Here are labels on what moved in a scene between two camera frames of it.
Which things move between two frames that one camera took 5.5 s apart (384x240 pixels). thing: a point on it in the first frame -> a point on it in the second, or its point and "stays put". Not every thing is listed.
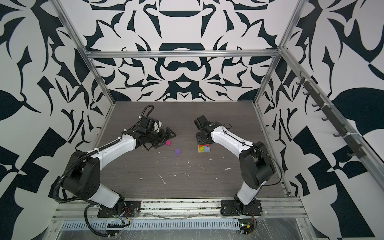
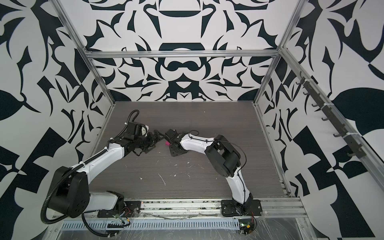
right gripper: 199,140 -> 172,153
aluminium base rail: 85,210 stays put
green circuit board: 246,226 stays put
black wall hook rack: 357,149 stays put
